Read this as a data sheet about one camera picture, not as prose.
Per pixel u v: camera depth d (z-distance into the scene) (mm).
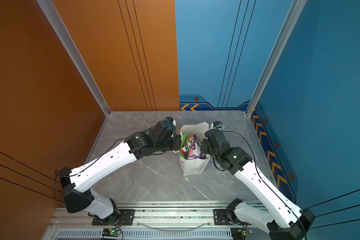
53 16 724
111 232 709
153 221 725
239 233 700
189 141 767
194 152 691
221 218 725
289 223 369
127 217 739
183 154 735
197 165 709
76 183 405
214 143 519
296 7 698
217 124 619
